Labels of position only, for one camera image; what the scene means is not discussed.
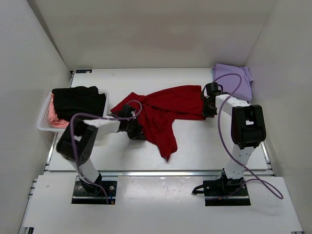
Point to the red t shirt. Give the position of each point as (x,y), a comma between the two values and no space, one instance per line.
(160,109)

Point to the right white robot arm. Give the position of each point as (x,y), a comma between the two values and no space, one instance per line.
(247,132)

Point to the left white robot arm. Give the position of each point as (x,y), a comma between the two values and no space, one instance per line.
(78,139)

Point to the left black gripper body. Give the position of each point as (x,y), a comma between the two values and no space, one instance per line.
(133,128)

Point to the black t shirt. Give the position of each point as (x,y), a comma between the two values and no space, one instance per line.
(70,101)

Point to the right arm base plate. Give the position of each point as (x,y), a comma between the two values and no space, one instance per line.
(226,197)

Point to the aluminium rail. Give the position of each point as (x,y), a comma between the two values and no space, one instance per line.
(268,172)

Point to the folded lavender t shirt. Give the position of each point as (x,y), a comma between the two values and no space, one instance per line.
(229,80)

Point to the white plastic laundry basket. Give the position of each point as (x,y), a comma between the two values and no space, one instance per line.
(43,123)

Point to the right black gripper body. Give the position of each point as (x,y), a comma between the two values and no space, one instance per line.
(208,110)

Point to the pink t shirt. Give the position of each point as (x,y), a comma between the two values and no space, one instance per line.
(53,119)

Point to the small label sticker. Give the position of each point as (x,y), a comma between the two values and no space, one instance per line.
(83,71)

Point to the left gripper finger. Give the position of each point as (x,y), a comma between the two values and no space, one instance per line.
(141,136)
(133,137)

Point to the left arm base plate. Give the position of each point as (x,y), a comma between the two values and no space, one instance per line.
(90,194)

